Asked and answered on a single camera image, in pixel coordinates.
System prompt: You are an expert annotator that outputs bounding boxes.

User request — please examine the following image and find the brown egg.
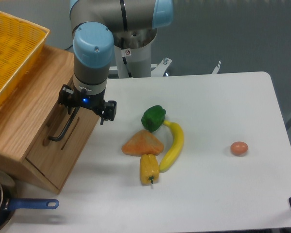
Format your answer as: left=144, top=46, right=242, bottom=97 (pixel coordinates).
left=230, top=141, right=248, bottom=156

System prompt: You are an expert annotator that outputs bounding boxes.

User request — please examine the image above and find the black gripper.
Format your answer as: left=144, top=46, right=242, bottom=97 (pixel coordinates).
left=58, top=84, right=117, bottom=125

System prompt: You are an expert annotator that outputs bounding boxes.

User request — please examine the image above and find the blue handled dark pan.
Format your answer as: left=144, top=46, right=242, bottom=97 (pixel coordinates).
left=0, top=172, right=59, bottom=230

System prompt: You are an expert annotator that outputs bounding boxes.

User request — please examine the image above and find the yellow plastic basket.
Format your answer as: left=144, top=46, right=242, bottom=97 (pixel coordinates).
left=0, top=11, right=50, bottom=106

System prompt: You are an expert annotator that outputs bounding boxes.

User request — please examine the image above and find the wooden drawer cabinet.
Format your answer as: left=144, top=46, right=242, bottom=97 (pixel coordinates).
left=0, top=46, right=98, bottom=194

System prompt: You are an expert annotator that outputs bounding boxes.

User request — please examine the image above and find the yellow bell pepper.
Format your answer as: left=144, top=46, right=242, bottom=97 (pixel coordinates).
left=140, top=154, right=160, bottom=185

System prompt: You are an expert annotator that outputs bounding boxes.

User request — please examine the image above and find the yellow banana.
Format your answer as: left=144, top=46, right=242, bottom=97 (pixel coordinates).
left=159, top=120, right=184, bottom=172

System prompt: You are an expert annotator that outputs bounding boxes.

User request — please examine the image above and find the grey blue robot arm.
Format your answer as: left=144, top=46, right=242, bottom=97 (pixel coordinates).
left=58, top=0, right=174, bottom=121

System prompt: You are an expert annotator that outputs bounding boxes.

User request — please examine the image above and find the wooden top drawer black handle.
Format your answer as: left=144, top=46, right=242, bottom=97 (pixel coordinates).
left=25, top=106, right=99, bottom=189

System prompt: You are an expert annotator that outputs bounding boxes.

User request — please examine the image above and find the white table bracket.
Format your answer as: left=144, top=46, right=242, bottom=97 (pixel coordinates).
left=212, top=60, right=222, bottom=74

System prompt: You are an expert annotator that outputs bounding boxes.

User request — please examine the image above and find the green bell pepper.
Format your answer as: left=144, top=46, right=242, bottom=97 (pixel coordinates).
left=141, top=105, right=166, bottom=133

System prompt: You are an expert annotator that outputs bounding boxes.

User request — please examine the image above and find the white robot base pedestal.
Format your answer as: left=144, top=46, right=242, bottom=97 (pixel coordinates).
left=109, top=29, right=172, bottom=79

